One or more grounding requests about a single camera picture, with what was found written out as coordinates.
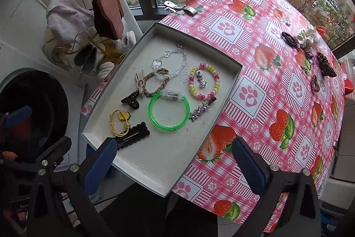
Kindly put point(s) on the grey shoes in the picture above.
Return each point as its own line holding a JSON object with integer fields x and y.
{"x": 86, "y": 58}

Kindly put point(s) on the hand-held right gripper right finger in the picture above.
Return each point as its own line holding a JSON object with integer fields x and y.
{"x": 249, "y": 167}

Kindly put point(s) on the pink strawberry print tablecloth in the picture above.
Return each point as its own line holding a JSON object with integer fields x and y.
{"x": 249, "y": 92}

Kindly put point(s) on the silver star hair clip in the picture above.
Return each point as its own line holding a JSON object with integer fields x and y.
{"x": 201, "y": 110}

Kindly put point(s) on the black scalloped snap clip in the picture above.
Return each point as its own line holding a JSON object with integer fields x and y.
{"x": 133, "y": 133}

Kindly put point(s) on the white washing machine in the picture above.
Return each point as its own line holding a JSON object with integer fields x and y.
{"x": 41, "y": 92}

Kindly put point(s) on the white towel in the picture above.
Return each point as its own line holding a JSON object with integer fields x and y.
{"x": 66, "y": 17}

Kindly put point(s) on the person's left hand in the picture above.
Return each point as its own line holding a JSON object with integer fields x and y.
{"x": 9, "y": 155}

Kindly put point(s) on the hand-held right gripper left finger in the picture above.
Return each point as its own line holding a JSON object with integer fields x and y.
{"x": 101, "y": 167}

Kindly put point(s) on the cream polka dot scrunchie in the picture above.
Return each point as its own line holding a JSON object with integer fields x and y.
{"x": 305, "y": 37}

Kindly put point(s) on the grey cardboard tray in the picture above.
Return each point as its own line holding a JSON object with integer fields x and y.
{"x": 166, "y": 148}

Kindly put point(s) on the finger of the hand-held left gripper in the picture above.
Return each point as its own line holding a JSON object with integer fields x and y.
{"x": 17, "y": 116}

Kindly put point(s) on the green plastic bangle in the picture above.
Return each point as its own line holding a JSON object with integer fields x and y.
{"x": 151, "y": 114}

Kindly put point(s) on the silver metal clip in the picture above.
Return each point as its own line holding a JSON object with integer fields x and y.
{"x": 188, "y": 10}

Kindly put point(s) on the white plush slippers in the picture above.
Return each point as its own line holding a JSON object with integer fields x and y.
{"x": 126, "y": 40}

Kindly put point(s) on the black hair claw clip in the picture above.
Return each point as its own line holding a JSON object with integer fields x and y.
{"x": 289, "y": 40}

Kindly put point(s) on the brown slipper with pink sole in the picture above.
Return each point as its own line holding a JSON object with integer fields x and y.
{"x": 109, "y": 13}

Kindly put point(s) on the large brown claw clip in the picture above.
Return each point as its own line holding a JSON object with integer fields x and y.
{"x": 326, "y": 64}

